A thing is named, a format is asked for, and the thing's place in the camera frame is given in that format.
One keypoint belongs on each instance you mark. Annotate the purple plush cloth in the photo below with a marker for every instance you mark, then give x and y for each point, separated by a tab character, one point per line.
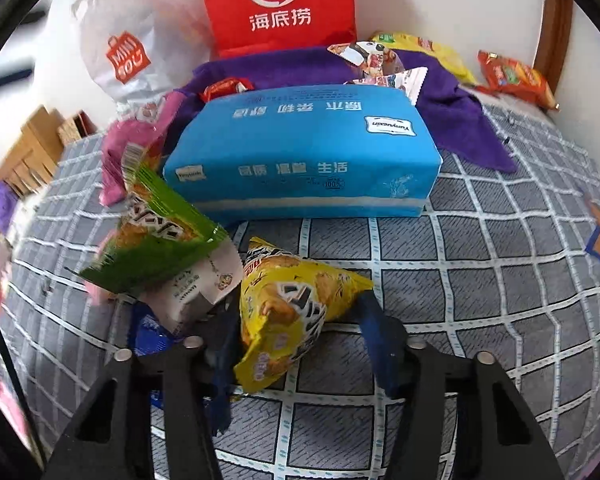
0	205

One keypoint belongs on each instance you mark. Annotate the blue snack packet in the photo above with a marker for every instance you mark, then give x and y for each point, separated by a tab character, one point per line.
150	332

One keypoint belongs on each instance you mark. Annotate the orange chip bag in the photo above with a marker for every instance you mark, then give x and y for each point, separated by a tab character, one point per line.
515	77

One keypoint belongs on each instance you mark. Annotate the green snack packet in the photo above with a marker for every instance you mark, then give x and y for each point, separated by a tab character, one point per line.
155	230

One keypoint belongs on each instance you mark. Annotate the white pink stick packet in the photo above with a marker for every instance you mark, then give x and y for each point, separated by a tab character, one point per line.
405	82

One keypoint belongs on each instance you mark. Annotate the panda print snack packet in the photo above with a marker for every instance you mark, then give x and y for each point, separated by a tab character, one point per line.
365	57

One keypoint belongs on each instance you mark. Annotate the wooden bed headboard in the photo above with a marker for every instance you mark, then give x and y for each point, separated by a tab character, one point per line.
30	150

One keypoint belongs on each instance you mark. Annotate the pink snack packet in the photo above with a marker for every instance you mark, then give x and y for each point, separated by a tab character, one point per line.
122	160

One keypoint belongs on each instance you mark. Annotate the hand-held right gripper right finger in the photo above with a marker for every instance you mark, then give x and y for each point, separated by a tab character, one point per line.
380	340

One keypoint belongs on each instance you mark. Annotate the yellow snack packet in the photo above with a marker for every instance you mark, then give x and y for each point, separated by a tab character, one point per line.
290	310

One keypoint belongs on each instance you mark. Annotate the white snack packet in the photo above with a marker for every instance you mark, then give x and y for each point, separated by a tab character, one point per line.
195	285

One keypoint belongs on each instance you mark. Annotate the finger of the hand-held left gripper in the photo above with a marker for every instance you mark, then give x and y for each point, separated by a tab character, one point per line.
7	79

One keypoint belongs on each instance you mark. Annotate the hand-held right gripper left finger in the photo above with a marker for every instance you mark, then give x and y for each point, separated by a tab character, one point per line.
224	380

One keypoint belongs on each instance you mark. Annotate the yellow chip bag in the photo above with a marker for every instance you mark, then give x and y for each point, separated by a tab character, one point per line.
440	55

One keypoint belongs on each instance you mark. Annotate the purple towel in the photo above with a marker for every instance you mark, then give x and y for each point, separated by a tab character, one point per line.
460	110

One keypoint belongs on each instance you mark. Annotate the grey checked tablecloth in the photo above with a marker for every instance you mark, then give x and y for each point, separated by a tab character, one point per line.
480	260

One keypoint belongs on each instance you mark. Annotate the patterned box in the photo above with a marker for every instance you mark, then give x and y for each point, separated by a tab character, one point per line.
72	130

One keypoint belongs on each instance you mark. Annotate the white plastic bag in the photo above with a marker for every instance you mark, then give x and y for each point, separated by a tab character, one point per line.
130	20

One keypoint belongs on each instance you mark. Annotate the blue tissue pack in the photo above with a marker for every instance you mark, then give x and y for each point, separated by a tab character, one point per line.
300	150

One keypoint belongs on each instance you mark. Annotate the red snack packet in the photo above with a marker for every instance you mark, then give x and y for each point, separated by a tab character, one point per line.
225	89

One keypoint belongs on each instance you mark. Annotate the wooden door frame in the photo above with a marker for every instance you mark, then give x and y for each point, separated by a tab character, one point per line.
555	25

